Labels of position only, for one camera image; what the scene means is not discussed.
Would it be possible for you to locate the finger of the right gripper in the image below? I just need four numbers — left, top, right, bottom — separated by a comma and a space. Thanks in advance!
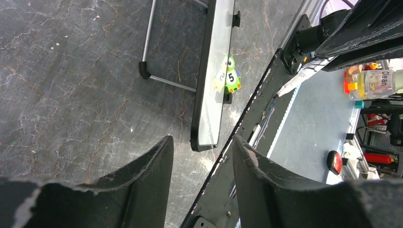
316, 0, 403, 57
322, 39, 403, 72

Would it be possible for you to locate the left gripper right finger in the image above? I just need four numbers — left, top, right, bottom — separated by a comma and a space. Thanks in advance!
232, 136, 403, 228

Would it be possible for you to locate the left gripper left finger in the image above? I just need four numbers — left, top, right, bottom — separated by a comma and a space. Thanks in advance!
0, 136, 174, 228

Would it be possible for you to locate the white marker brown cap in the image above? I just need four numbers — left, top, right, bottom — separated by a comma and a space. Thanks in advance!
273, 56, 337, 99

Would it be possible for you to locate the white whiteboard black frame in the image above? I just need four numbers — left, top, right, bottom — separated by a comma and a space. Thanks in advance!
138, 0, 241, 152

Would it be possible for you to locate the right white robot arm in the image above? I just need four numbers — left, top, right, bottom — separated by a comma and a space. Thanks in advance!
281, 0, 403, 76

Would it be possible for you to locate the clear bottle with label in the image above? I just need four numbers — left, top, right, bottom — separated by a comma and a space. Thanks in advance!
344, 65, 403, 100

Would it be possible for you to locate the red emergency stop button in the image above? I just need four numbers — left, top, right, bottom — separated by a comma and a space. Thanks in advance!
326, 151, 343, 175

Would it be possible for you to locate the red fire extinguisher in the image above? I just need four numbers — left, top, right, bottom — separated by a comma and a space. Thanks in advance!
364, 153, 398, 165

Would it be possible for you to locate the green owl number block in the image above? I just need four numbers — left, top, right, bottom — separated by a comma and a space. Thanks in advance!
213, 53, 241, 94

